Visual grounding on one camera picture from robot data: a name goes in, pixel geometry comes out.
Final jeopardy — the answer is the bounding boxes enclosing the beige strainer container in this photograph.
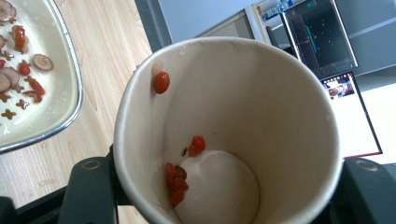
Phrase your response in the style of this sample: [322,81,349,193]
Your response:
[0,0,84,155]

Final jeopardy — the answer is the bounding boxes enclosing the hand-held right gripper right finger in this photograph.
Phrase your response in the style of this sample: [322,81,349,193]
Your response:
[329,157,396,224]

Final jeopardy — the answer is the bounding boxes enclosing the clump of red berries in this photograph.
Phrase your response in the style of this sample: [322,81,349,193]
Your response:
[164,161,191,207]

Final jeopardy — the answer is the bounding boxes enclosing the bright white screen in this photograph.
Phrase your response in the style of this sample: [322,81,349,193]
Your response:
[319,71,384,160]

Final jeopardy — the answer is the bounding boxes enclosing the dark monitor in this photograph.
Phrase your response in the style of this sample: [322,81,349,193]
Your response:
[279,0,360,79]

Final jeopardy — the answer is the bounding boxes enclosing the brown paper cup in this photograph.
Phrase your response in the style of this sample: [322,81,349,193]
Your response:
[112,35,344,224]

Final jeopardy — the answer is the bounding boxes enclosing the red berry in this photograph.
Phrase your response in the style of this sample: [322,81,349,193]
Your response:
[187,144,200,158]
[191,134,206,153]
[151,71,172,95]

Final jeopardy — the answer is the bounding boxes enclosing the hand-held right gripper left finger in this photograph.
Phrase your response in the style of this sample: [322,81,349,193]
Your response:
[57,156,126,224]

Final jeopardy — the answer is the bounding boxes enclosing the pile of berries and slices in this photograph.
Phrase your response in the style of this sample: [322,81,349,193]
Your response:
[0,0,54,121]

